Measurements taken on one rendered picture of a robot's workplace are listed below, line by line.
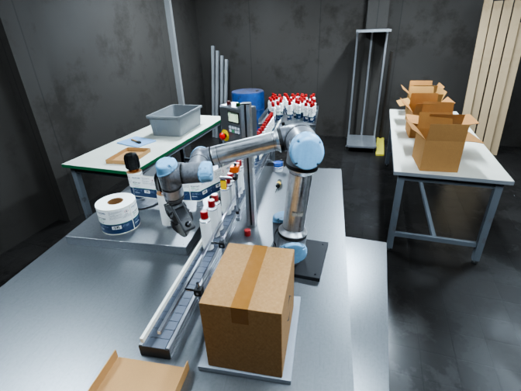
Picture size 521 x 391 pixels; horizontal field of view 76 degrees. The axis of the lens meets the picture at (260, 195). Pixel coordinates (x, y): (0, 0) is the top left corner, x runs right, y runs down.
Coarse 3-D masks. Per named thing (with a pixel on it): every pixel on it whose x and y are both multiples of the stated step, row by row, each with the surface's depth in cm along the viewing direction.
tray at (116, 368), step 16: (112, 352) 110; (112, 368) 109; (128, 368) 108; (144, 368) 108; (160, 368) 108; (176, 368) 108; (96, 384) 102; (112, 384) 104; (128, 384) 103; (144, 384) 103; (160, 384) 103; (176, 384) 103
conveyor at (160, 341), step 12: (228, 216) 184; (216, 240) 164; (192, 264) 148; (204, 264) 148; (180, 288) 134; (192, 288) 134; (180, 300) 128; (180, 312) 123; (156, 324) 118; (168, 324) 118; (156, 336) 114; (168, 336) 114
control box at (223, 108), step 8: (224, 104) 166; (232, 104) 165; (224, 112) 164; (256, 112) 162; (224, 120) 166; (240, 120) 157; (256, 120) 163; (224, 128) 168; (240, 128) 159; (256, 128) 165; (232, 136) 166; (240, 136) 161
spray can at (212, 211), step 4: (208, 200) 158; (212, 200) 158; (208, 204) 159; (212, 204) 158; (208, 208) 159; (212, 208) 159; (216, 208) 160; (208, 212) 159; (212, 212) 159; (216, 212) 160; (212, 216) 160; (216, 216) 161; (212, 220) 161; (216, 220) 162; (212, 224) 162; (216, 224) 163; (212, 228) 163; (212, 232) 164; (216, 236) 165
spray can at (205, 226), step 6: (204, 210) 149; (204, 216) 148; (204, 222) 149; (210, 222) 151; (204, 228) 150; (210, 228) 152; (204, 234) 152; (210, 234) 153; (204, 240) 153; (204, 246) 155; (210, 246) 155
